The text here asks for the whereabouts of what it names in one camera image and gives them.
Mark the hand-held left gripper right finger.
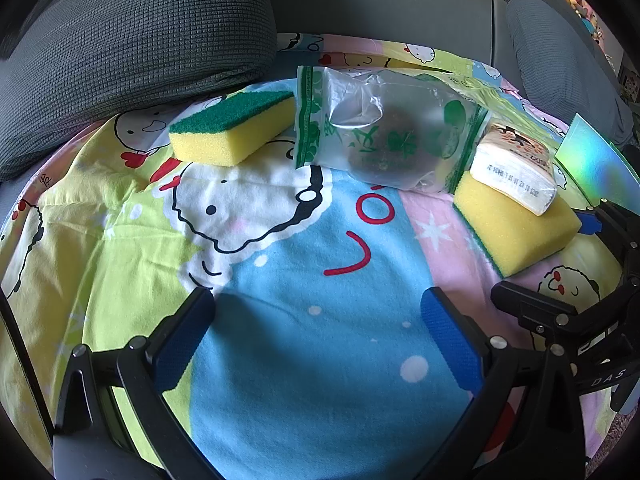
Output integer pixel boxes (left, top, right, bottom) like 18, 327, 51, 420
421, 287, 586, 480

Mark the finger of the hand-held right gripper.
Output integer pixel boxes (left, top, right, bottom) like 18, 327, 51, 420
580, 200, 640, 286
491, 280, 583, 346

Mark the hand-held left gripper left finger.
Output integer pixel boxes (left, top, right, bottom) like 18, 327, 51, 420
52, 287, 216, 480

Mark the green cardboard box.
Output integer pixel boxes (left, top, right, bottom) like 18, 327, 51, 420
554, 112, 640, 209

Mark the yellow green sponge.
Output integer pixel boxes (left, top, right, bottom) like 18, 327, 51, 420
453, 170, 582, 279
169, 91, 297, 167

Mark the white tissue packet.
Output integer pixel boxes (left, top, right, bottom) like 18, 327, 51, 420
472, 125, 559, 217

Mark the clear green-print zip bag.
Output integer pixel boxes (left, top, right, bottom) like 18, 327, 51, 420
295, 65, 481, 194
447, 102, 493, 193

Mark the cartoon printed blanket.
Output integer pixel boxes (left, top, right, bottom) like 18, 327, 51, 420
0, 32, 640, 480

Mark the grey blue cushion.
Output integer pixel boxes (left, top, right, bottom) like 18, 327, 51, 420
505, 0, 635, 147

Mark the pile of plush toys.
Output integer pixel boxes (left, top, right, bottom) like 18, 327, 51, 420
560, 0, 608, 43

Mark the dark grey waffle cushion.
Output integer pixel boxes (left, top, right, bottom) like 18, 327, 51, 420
0, 0, 279, 181

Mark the grey sofa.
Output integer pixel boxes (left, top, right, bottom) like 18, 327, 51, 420
0, 0, 640, 201

